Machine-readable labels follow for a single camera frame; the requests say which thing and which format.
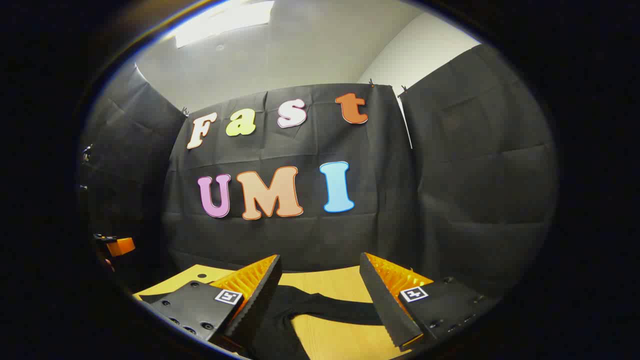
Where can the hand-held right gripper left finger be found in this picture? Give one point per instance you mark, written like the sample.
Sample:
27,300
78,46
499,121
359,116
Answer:
260,300

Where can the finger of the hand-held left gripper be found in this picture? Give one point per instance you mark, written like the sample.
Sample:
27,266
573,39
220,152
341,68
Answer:
120,246

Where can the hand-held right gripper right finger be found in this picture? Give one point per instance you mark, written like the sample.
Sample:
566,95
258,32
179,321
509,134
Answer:
385,310

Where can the black buttoned jacket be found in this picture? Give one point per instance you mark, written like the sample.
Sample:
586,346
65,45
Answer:
280,325

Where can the black backdrop cloth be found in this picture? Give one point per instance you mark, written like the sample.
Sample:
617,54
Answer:
350,235

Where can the ceiling light panel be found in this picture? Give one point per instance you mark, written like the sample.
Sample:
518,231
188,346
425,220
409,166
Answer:
220,22

